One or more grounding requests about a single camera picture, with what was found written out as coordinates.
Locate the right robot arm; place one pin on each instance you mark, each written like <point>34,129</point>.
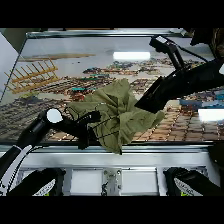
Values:
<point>200,78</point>

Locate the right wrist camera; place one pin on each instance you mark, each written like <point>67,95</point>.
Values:
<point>168,48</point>

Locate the green garment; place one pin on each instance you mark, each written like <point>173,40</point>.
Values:
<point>116,113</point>

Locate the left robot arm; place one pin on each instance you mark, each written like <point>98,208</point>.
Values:
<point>31,131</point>

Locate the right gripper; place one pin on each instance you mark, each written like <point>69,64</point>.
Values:
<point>156,95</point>

